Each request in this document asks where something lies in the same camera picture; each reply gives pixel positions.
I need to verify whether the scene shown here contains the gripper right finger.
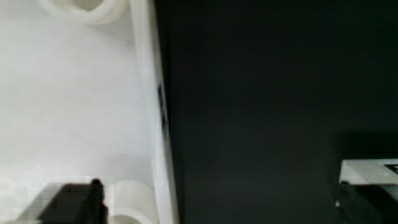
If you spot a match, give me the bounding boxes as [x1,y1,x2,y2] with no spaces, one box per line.
[335,182,398,224]

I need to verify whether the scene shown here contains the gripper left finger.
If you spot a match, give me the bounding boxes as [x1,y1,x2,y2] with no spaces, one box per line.
[37,179,108,224]

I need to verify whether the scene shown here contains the white square tabletop tray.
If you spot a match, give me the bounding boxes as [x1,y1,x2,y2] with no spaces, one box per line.
[0,0,179,224]

